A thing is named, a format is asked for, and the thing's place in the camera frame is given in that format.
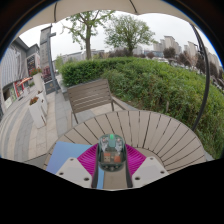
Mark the grey street pole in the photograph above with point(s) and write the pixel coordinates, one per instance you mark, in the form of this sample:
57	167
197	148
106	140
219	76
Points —
51	66

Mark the brown slatted outdoor chair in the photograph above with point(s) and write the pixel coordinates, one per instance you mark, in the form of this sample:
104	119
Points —
88	95

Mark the transparent green computer mouse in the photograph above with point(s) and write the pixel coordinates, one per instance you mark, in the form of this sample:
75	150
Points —
111	156

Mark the dark curved umbrella pole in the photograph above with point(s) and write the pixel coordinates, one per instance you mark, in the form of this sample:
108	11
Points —
205	93

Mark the beige patio umbrella canopy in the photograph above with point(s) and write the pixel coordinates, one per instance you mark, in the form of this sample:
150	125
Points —
100	5

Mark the grey storefront building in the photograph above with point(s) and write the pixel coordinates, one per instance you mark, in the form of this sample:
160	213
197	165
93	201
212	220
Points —
13	70

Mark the tall grey sign pillar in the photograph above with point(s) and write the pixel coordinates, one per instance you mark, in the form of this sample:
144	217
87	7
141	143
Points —
44	50

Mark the round full-crowned tree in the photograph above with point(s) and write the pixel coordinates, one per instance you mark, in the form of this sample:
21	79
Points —
128	31

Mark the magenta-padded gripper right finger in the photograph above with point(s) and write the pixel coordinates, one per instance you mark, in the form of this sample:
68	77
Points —
150	170

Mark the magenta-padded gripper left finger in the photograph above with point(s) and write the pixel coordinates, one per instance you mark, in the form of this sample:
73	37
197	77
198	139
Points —
71	170

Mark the slim sparse-leaved tree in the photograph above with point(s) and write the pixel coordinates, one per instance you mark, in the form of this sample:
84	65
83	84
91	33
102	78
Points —
88	43

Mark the distant high-rise buildings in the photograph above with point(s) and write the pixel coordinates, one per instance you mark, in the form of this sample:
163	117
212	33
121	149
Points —
170	43

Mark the white planter with red flowers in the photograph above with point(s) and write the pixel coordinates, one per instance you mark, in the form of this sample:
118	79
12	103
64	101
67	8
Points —
37	81
36	115

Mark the blue square mouse pad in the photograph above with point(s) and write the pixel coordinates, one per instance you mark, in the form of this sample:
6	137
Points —
63	153

